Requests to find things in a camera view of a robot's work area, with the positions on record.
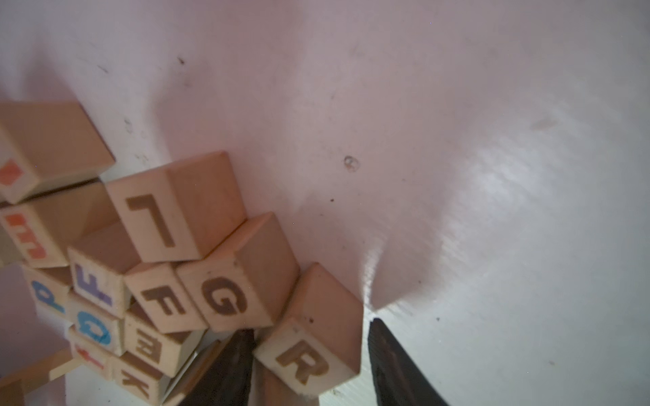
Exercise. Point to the wooden block letter L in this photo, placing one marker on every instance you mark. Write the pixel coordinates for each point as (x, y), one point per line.
(180, 211)

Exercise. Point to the wooden block blue p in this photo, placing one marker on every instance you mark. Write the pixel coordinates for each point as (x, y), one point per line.
(49, 287)

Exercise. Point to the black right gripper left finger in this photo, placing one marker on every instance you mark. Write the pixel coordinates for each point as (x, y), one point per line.
(228, 379)

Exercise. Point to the wooden whiteboard stand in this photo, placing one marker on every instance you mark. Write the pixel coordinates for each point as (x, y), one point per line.
(15, 386)

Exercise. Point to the wooden block red f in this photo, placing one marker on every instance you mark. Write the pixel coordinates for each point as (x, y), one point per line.
(90, 354)

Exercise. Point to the wooden block letter E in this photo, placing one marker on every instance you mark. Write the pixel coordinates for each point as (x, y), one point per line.
(166, 352)

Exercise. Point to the wooden block letter F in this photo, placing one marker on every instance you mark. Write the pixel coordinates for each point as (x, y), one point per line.
(161, 294)

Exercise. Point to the wooden block letter R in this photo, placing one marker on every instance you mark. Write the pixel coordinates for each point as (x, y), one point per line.
(317, 344)

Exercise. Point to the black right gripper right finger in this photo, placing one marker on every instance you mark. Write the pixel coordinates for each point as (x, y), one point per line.
(396, 378)

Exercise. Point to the wooden block purple f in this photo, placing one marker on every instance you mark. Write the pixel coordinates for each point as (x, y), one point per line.
(99, 262)

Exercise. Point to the wooden block letter K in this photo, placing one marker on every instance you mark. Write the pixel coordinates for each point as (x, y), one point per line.
(140, 379)

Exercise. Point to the wooden block orange m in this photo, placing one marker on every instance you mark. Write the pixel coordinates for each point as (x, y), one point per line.
(42, 228)

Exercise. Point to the wooden block letter G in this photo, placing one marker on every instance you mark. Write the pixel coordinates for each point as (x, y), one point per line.
(247, 280)

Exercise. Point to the wooden block orange u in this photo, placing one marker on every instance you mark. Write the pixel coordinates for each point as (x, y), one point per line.
(47, 146)

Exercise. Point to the wooden block blue Q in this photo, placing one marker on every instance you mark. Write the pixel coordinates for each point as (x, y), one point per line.
(94, 323)

